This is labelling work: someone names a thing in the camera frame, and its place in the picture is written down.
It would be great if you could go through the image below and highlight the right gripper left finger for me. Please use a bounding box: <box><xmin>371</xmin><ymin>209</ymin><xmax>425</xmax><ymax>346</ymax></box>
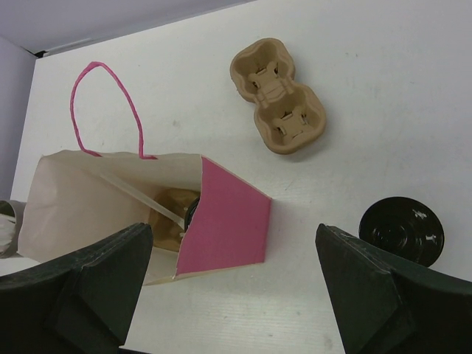
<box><xmin>1</xmin><ymin>223</ymin><xmax>153</xmax><ymax>353</ymax></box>

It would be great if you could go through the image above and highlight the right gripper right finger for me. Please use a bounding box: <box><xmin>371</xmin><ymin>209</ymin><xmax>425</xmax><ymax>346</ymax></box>
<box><xmin>315</xmin><ymin>224</ymin><xmax>471</xmax><ymax>353</ymax></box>

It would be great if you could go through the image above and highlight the pink and beige paper bag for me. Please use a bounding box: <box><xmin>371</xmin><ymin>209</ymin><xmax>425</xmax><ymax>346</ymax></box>
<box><xmin>17</xmin><ymin>61</ymin><xmax>273</xmax><ymax>287</ymax></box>

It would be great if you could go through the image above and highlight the black cup lid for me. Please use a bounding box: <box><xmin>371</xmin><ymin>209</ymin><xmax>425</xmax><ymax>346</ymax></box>
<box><xmin>184</xmin><ymin>197</ymin><xmax>200</xmax><ymax>232</ymax></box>

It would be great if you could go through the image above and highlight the brown cardboard cup carrier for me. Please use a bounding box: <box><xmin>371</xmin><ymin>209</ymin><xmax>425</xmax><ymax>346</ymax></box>
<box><xmin>229</xmin><ymin>38</ymin><xmax>327</xmax><ymax>155</ymax></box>

